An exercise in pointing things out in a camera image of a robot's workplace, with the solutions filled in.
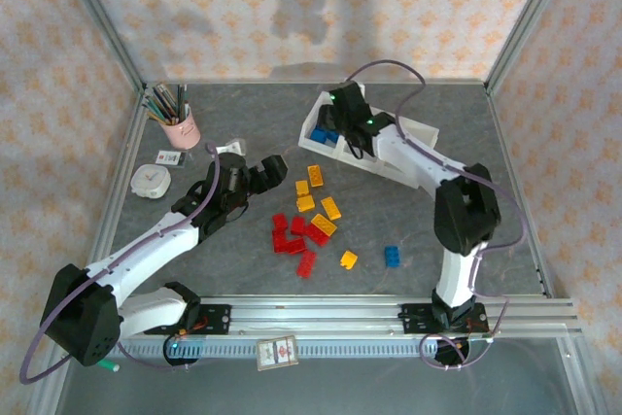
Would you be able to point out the small blue lego brick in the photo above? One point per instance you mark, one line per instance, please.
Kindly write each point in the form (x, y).
(392, 256)
(318, 135)
(332, 139)

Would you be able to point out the small yellow lego brick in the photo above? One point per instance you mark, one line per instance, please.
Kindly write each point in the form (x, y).
(305, 203)
(302, 188)

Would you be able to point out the long yellow lego brick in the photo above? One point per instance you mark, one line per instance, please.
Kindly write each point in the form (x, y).
(331, 207)
(315, 175)
(323, 226)

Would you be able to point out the long red lego brick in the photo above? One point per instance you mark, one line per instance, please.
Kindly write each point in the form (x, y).
(306, 263)
(316, 236)

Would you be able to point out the notched yellow lego brick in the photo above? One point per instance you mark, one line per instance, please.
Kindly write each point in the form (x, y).
(348, 259)

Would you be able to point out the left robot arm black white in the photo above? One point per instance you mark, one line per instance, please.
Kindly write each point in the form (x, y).
(82, 322)

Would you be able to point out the white card with red logo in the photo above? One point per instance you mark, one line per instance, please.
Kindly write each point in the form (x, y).
(170, 157)

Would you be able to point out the pink pencil cup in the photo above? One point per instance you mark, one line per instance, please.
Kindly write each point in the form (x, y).
(182, 133)

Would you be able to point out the white alarm clock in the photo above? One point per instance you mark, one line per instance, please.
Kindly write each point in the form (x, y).
(150, 182)

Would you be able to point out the dark pen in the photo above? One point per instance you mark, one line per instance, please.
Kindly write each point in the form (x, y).
(183, 96)

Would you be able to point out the playing card box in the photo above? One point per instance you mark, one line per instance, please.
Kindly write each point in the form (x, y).
(277, 352)

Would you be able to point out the green marker pen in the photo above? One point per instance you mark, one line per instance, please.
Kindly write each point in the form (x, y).
(111, 365)

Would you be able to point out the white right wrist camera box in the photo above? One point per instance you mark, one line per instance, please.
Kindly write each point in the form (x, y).
(363, 88)

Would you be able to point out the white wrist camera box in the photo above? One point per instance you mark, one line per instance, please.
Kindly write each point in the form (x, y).
(363, 88)
(233, 147)

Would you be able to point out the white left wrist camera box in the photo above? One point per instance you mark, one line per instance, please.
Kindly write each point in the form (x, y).
(233, 147)

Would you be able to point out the aluminium table end rail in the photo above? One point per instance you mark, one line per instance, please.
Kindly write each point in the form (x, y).
(243, 81)

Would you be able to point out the aluminium table side rail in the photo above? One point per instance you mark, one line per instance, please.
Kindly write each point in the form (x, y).
(113, 191)
(506, 143)

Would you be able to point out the aluminium mounting rail beam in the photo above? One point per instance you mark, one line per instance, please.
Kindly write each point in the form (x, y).
(316, 318)

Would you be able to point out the aluminium frame post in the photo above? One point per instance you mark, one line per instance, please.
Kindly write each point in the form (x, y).
(529, 16)
(101, 16)

